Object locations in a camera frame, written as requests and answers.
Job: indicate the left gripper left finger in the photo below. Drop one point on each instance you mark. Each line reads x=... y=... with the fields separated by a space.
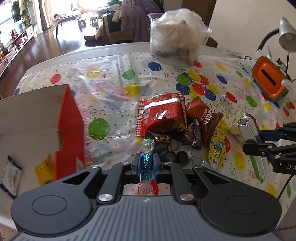
x=116 y=178

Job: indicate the dark coffee table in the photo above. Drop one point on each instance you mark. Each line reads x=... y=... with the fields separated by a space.
x=75 y=16

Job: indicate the red snack bag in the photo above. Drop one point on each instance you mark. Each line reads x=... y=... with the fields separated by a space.
x=160 y=113

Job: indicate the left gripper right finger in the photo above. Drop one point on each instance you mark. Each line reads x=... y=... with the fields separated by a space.
x=173 y=174

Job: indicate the red white cardboard box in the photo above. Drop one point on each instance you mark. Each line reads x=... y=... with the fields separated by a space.
x=41 y=123

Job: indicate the brown snack packet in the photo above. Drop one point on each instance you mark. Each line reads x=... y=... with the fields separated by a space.
x=206 y=117

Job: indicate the purple blanket on sofa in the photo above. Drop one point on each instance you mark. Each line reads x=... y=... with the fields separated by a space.
x=134 y=18

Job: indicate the yellow minion packet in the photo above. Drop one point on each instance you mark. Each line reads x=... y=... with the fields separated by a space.
x=217 y=146

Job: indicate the black sesame snack packet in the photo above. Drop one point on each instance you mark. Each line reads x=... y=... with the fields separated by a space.
x=169 y=150

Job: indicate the long wooden tv console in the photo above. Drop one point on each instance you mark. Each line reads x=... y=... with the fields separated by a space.
x=13 y=40

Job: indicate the silver desk lamp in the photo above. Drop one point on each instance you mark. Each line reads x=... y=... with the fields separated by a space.
x=286 y=37

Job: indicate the dark wrapper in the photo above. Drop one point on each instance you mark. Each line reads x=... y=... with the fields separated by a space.
x=193 y=135

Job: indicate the clear jar with plastic bag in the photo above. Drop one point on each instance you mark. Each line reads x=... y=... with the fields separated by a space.
x=177 y=36

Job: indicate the silver foil snack bar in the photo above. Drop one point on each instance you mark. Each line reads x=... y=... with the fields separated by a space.
x=250 y=133

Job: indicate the orange green holder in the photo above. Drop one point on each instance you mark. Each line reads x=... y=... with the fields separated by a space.
x=268 y=77

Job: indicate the blue candy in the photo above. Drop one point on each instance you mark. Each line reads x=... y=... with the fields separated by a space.
x=147 y=185

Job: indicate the balloon birthday tablecloth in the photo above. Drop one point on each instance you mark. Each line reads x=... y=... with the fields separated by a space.
x=107 y=90

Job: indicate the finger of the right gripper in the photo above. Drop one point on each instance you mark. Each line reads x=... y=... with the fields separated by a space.
x=285 y=132
x=253 y=148

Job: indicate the yellow snack packet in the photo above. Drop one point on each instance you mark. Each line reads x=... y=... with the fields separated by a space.
x=45 y=171

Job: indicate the white blue snack packet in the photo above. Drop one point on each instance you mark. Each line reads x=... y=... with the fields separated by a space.
x=10 y=178

